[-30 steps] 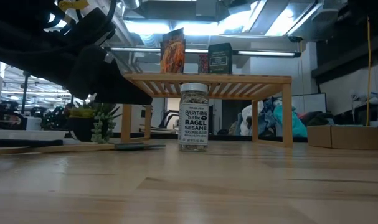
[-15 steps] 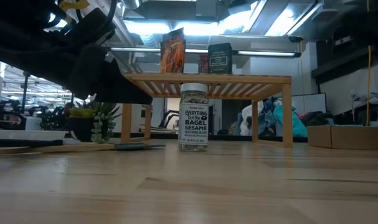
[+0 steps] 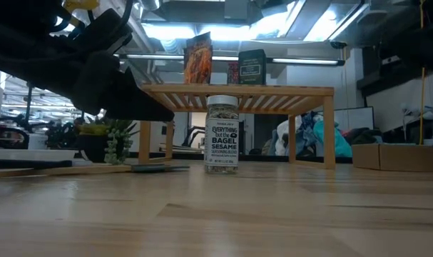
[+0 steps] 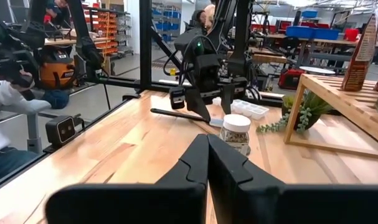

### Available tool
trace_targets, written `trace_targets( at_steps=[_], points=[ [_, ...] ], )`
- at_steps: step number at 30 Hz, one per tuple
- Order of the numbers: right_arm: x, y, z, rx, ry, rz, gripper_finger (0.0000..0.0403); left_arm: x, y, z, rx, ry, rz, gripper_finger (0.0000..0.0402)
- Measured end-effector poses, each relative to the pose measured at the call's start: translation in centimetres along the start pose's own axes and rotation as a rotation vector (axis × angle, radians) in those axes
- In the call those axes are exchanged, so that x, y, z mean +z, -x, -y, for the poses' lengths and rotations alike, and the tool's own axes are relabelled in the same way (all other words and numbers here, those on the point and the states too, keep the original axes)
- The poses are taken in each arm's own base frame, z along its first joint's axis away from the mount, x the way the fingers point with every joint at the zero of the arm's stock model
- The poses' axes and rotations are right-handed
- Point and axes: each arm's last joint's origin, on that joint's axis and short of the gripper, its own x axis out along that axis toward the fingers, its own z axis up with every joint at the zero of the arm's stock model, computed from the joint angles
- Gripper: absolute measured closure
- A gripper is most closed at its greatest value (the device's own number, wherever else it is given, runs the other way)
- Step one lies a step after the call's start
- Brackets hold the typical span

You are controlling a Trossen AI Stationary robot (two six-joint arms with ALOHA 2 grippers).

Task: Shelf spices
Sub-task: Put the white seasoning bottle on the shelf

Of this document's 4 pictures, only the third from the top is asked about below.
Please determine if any orange taco seasoning packet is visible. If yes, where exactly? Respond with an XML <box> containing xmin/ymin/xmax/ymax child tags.
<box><xmin>183</xmin><ymin>31</ymin><xmax>214</xmax><ymax>86</ymax></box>

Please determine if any slatted wooden shelf rack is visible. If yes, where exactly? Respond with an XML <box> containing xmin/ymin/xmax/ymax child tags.
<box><xmin>137</xmin><ymin>83</ymin><xmax>337</xmax><ymax>171</ymax></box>

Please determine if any brown cardboard box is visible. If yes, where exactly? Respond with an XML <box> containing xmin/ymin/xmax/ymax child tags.
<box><xmin>351</xmin><ymin>142</ymin><xmax>433</xmax><ymax>173</ymax></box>

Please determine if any red-lidded smoked paprika tin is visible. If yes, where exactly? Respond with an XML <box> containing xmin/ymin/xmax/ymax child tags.
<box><xmin>227</xmin><ymin>61</ymin><xmax>240</xmax><ymax>86</ymax></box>

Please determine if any green black pepper tin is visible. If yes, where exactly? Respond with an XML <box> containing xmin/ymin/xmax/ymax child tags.
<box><xmin>238</xmin><ymin>49</ymin><xmax>268</xmax><ymax>86</ymax></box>

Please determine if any white-lidded bagel seasoning jar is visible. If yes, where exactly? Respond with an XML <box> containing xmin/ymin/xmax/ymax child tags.
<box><xmin>203</xmin><ymin>94</ymin><xmax>240</xmax><ymax>176</ymax></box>

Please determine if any pile of blue clothes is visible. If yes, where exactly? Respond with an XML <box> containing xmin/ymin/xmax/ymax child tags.
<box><xmin>272</xmin><ymin>110</ymin><xmax>353</xmax><ymax>158</ymax></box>

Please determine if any long ceiling light strip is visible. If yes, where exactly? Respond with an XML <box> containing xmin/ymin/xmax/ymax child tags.
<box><xmin>118</xmin><ymin>52</ymin><xmax>346</xmax><ymax>67</ymax></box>

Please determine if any black metal stand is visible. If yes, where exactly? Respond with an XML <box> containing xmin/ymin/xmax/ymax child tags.
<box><xmin>24</xmin><ymin>81</ymin><xmax>36</xmax><ymax>124</ymax></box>

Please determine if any potted green succulent plant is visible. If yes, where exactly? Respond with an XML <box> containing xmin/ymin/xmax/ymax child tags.
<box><xmin>74</xmin><ymin>117</ymin><xmax>141</xmax><ymax>166</ymax></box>

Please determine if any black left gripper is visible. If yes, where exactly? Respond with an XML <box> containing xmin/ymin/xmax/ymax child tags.
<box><xmin>0</xmin><ymin>7</ymin><xmax>175</xmax><ymax>122</ymax></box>

